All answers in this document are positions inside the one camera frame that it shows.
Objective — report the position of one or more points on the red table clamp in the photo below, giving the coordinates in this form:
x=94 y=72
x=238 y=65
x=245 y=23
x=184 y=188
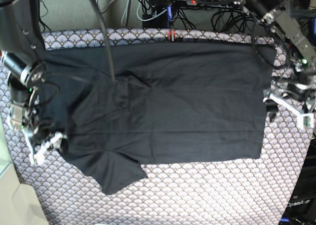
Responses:
x=172 y=35

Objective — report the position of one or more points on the fan patterned tablecloth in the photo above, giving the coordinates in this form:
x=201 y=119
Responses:
x=239 y=192

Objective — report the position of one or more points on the white power strip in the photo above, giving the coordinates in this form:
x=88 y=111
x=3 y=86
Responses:
x=207 y=2

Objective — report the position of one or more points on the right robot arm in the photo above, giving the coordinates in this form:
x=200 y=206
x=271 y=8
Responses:
x=23 y=55

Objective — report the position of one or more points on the black OpenArm case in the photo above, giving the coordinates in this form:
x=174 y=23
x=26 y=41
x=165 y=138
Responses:
x=301 y=209

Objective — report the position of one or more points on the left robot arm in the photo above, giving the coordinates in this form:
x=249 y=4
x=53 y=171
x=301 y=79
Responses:
x=285 y=30

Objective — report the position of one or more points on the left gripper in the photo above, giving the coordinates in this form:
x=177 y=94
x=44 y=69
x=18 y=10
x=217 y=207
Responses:
x=302 y=92

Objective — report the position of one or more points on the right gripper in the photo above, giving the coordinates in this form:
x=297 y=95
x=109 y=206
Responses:
x=40 y=135

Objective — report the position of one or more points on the dark navy T-shirt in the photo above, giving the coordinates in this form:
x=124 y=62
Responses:
x=170 y=103

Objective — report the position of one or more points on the beige cabinet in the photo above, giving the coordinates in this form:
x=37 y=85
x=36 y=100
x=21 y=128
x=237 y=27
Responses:
x=19 y=204

